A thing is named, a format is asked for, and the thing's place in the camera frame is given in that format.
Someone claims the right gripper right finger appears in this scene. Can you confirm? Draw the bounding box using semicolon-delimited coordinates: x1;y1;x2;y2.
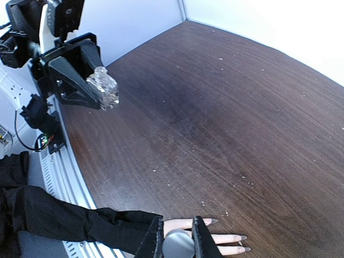
191;216;223;258

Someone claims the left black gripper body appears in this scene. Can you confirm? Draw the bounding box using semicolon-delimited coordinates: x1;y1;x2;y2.
28;33;97;98

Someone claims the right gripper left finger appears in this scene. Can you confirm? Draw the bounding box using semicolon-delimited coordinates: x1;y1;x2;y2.
134;216;164;258

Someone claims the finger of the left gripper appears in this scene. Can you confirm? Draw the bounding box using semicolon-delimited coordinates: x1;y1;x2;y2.
81;42;104;75
47;58;101;110

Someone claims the glitter nail polish bottle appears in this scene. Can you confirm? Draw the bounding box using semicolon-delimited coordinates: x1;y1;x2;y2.
86;67;119;110

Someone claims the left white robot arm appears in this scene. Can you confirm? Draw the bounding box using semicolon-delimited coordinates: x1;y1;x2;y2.
1;1;118;138

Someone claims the black sleeved forearm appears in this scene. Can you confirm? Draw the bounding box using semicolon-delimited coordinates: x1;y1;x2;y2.
1;152;160;257

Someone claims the person's bare hand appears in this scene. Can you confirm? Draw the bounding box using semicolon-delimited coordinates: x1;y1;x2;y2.
163;218;251;256

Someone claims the left round circuit board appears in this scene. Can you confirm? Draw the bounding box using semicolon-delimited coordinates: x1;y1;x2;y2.
34;134;54;152

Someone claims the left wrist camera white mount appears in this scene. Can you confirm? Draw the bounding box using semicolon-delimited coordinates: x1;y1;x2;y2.
39;0;85;56

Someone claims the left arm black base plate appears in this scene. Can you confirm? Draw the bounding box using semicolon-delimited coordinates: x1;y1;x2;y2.
40;110;66;154

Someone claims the aluminium front rail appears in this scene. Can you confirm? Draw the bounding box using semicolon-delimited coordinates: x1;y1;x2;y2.
39;96;125;257

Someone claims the left aluminium frame post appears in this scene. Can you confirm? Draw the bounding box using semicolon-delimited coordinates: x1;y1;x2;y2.
177;0;188;22

